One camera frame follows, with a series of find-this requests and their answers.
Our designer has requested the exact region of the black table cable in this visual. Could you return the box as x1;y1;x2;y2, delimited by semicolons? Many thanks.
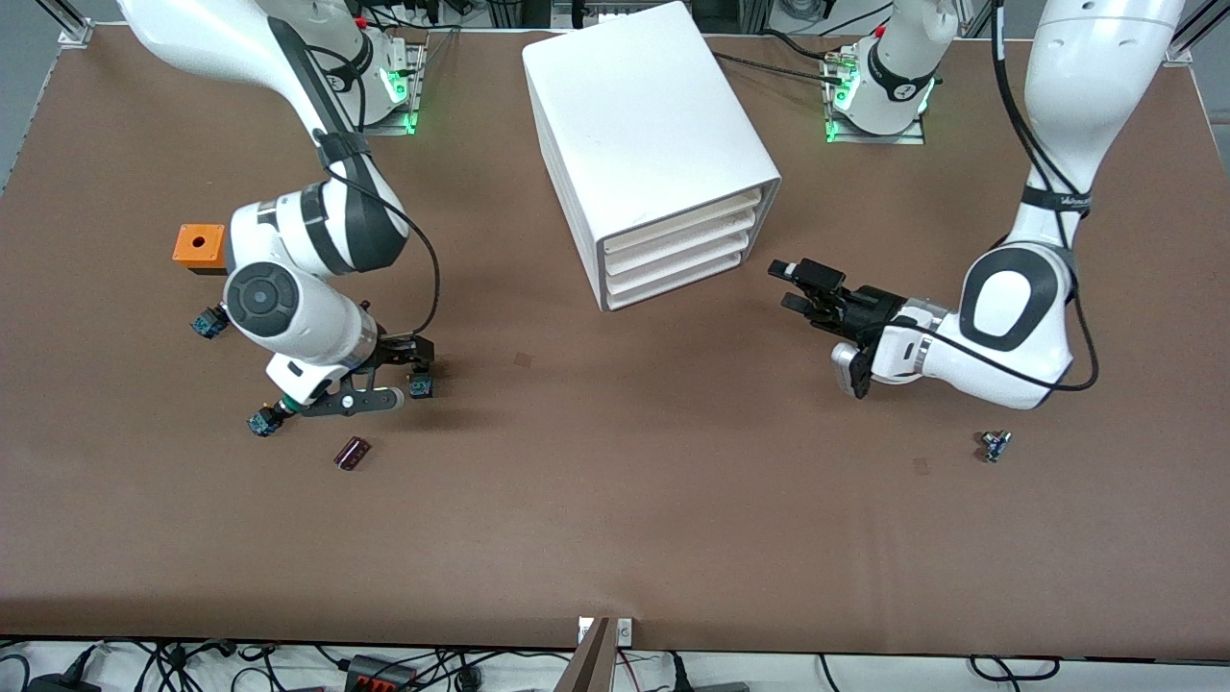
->
713;50;849;84

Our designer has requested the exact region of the brown camera post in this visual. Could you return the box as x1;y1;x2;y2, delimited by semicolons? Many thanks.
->
554;617;616;692

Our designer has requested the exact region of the green push button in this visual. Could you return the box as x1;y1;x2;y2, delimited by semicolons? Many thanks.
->
248;400;293;438

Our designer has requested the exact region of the black right camera bracket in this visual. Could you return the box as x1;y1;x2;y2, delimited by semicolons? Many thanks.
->
286;370;385;421

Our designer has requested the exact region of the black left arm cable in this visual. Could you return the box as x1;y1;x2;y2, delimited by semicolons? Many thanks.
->
894;0;1102;395

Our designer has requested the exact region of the aluminium frame profile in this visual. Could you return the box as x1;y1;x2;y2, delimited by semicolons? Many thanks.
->
1165;0;1230;66
38;0;95;50

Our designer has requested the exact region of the orange button box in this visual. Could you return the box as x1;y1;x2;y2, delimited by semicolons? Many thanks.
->
173;224;230;277

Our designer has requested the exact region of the black orange power strip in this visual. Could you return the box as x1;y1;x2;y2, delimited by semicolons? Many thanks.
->
343;654;421;692

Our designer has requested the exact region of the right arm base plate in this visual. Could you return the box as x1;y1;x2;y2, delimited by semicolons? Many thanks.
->
363;42;429;136

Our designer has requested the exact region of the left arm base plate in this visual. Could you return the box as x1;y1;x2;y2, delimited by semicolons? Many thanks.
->
824;48;928;146

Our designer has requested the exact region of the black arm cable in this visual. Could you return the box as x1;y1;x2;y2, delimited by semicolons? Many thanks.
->
325;19;443;339
894;0;1102;395

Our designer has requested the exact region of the white drawer cabinet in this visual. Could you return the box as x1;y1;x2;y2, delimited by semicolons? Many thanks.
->
522;0;782;313

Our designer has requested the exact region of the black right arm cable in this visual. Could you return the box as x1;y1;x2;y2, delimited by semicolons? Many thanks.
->
325;19;443;339

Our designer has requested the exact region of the white plastic drawer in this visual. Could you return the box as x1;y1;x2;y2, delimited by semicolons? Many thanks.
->
602;188;764;257
605;231;755;292
603;210;762;275
608;248;747;310

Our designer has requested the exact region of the looped black cable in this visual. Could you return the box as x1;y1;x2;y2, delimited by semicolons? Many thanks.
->
969;655;1061;681

